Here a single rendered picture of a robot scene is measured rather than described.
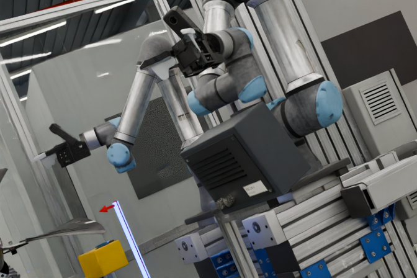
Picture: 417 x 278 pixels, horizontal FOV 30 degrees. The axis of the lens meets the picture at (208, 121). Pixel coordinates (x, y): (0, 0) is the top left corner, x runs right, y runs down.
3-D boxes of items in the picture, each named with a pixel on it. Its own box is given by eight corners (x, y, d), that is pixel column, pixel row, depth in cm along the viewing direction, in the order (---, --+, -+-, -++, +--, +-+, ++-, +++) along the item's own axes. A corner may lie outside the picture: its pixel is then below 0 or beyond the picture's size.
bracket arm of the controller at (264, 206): (218, 225, 196) (213, 214, 197) (227, 221, 198) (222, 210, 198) (270, 208, 177) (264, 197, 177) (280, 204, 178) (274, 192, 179)
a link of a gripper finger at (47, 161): (40, 173, 272) (61, 162, 278) (33, 157, 271) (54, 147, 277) (36, 174, 274) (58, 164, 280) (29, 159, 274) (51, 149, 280)
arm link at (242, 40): (261, 50, 201) (248, 20, 202) (239, 55, 192) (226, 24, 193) (238, 62, 206) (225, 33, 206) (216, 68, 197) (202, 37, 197)
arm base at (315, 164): (304, 173, 236) (291, 143, 237) (332, 163, 223) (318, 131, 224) (265, 191, 229) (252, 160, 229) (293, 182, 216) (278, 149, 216)
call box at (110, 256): (88, 285, 268) (76, 256, 269) (113, 272, 274) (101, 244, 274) (106, 280, 255) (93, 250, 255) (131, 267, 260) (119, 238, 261)
